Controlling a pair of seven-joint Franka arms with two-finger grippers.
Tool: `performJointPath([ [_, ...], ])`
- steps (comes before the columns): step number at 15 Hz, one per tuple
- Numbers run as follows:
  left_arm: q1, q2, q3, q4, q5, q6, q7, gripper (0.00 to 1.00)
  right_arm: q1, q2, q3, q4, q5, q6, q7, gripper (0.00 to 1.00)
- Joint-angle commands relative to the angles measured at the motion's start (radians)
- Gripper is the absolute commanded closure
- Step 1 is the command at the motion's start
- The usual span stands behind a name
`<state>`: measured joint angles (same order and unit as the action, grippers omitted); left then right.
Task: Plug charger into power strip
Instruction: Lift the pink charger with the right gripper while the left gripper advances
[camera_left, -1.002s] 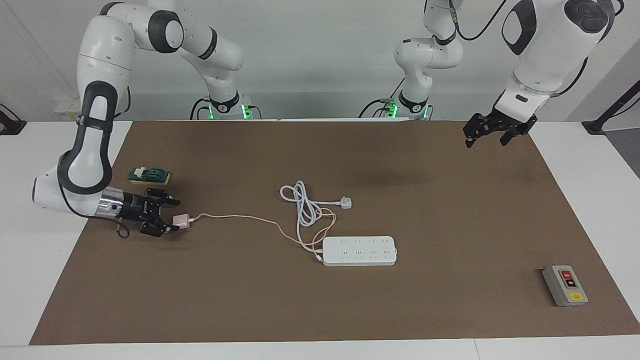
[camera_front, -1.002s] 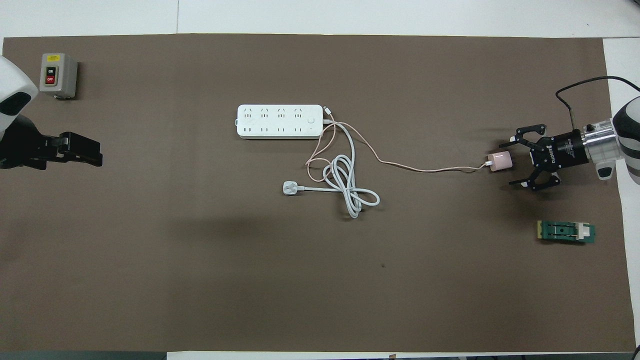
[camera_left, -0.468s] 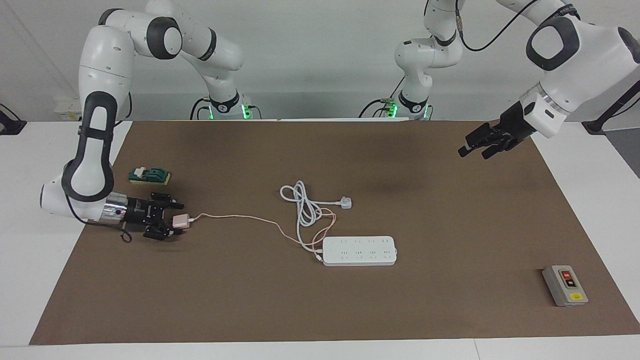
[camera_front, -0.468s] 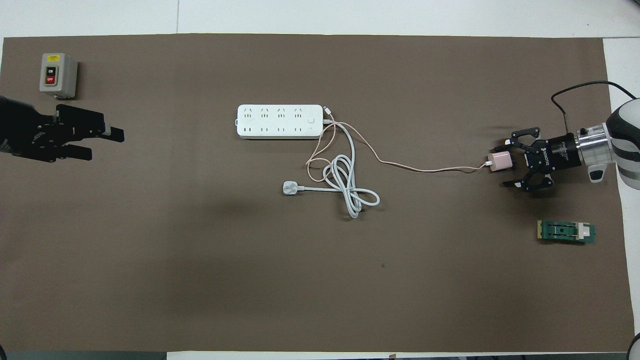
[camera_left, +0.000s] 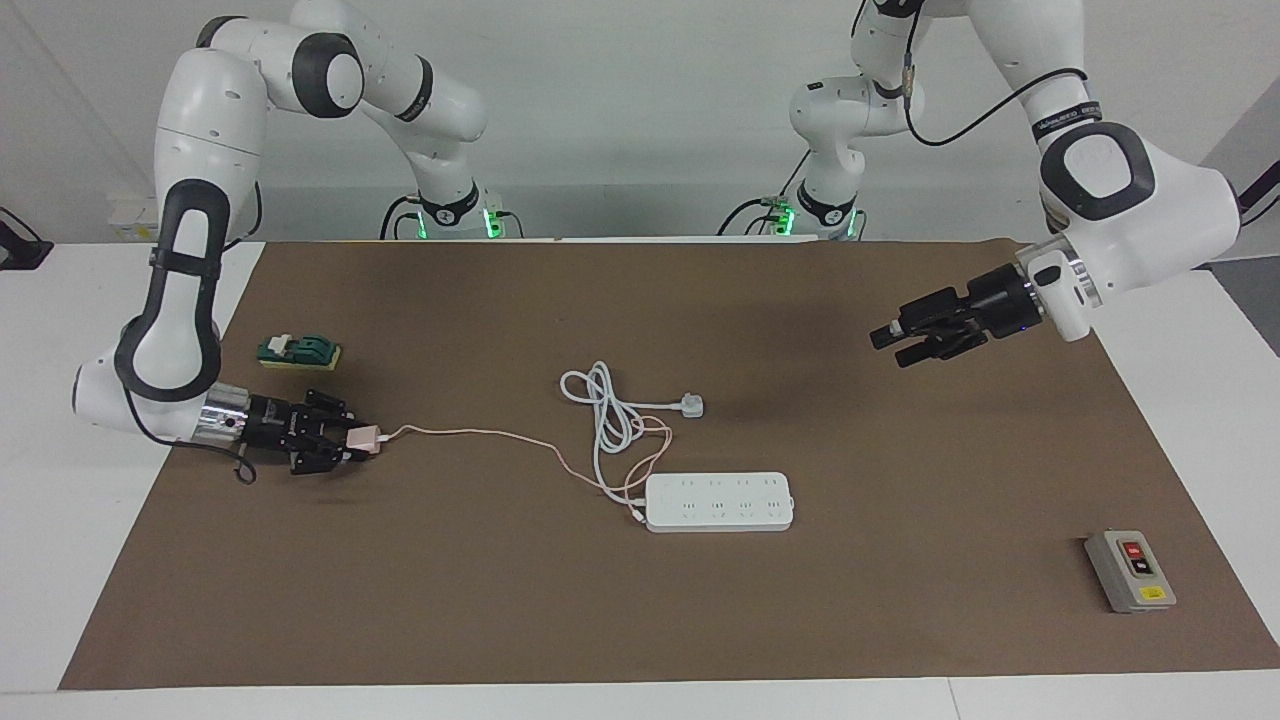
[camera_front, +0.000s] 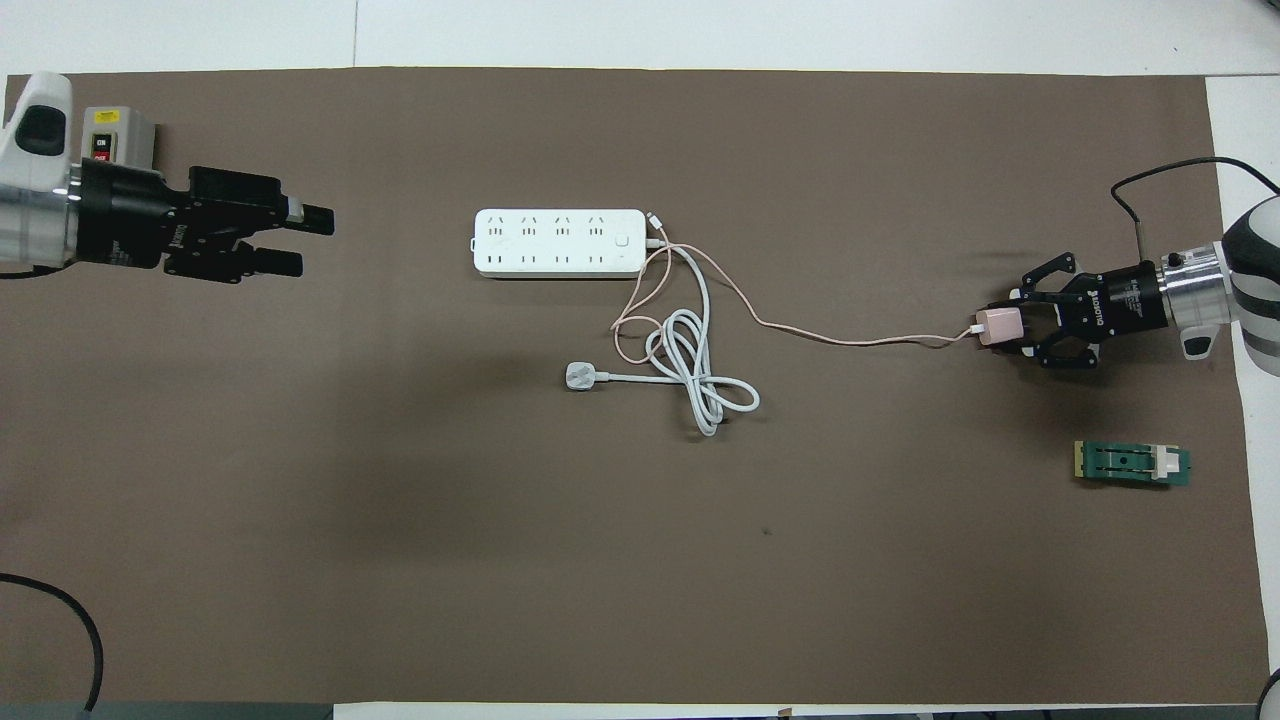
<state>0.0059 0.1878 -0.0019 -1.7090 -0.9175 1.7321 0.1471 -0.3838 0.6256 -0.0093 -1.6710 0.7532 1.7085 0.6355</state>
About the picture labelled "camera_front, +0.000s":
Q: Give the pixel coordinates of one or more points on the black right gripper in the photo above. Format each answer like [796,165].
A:
[1125,300]

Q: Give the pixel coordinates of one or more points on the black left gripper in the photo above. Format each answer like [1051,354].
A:
[125,220]

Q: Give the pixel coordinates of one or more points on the pink charger adapter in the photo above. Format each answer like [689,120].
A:
[1000,325]

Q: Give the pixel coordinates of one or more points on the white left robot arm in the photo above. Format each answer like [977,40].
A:
[30,200]

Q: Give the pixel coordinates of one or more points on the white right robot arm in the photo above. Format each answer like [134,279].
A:
[1255,300]

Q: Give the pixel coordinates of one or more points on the white power strip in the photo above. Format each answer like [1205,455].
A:
[560,245]

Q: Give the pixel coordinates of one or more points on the green circuit board module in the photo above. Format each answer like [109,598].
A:
[1120,463]

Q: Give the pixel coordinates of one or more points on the brown table mat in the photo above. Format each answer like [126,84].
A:
[640,560]

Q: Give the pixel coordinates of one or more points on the grey on-off switch box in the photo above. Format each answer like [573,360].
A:
[125,135]

